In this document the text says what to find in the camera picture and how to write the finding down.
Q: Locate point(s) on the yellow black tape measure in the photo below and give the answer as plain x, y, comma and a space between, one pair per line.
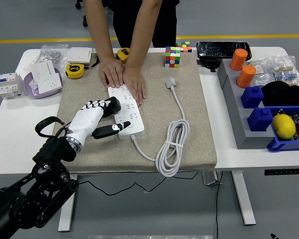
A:
122, 53

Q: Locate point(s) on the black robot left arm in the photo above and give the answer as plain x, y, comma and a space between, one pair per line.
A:
40, 189

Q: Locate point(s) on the person's body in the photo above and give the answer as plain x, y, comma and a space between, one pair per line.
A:
124, 25

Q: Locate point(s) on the white blank switch plate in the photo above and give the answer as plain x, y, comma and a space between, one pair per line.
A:
42, 71

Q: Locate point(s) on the grey stepped block holder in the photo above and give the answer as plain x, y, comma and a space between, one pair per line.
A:
236, 119

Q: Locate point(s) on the white circuit breaker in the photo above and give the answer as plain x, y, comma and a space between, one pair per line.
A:
8, 85

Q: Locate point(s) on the blue storage bin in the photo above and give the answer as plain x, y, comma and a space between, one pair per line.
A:
281, 145

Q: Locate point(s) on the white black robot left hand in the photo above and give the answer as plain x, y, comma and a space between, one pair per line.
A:
86, 122

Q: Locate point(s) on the person's right hand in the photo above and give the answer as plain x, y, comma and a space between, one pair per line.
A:
112, 72

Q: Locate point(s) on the clear bag of resistors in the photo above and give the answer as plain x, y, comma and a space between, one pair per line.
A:
287, 72

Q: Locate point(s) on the orange cylinder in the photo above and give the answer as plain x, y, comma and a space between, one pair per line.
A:
238, 59
246, 77

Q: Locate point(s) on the blue block with knob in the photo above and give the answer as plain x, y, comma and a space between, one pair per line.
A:
251, 97
259, 120

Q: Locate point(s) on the yellow lemon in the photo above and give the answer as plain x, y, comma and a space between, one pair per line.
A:
284, 126

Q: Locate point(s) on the black plastic tray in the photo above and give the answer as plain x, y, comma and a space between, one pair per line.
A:
221, 48

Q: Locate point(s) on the black office chair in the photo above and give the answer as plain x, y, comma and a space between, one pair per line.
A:
77, 5

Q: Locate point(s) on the clear bag of screws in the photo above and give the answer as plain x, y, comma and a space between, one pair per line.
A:
52, 53

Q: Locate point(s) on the black plug adapter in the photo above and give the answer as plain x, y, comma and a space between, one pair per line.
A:
113, 108

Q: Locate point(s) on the grey box under table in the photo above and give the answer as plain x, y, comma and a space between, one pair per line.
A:
209, 178

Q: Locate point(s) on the purple bowl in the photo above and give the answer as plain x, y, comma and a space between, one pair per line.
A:
30, 90

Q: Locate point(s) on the white wall socket plate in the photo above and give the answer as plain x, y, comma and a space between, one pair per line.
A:
49, 83

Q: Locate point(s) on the person's left hand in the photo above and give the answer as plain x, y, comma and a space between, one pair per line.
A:
134, 82

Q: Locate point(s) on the black table control panel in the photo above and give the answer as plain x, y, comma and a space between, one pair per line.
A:
284, 171

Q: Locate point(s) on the clear bag of small parts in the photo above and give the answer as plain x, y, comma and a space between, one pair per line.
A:
261, 74

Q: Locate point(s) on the small colourful puzzle cube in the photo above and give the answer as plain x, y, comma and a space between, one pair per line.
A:
185, 46

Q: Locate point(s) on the person's left forearm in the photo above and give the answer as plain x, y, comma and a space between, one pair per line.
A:
144, 32

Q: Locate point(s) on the black cloth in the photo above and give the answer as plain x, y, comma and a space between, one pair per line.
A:
284, 93

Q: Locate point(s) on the large colourful puzzle cube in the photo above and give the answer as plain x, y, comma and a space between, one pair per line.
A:
172, 57

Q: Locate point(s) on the white power strip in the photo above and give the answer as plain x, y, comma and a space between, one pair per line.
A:
137, 124

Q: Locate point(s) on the person's right forearm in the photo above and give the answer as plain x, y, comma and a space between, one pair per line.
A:
99, 30

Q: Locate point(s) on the grey-brown mat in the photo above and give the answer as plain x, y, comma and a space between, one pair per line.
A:
154, 112

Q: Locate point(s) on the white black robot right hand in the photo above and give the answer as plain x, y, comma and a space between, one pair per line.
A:
273, 236

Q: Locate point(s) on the white table leg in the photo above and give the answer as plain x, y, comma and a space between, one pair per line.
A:
244, 199
64, 220

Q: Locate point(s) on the white wall switch panel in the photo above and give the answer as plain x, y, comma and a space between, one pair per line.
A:
79, 54

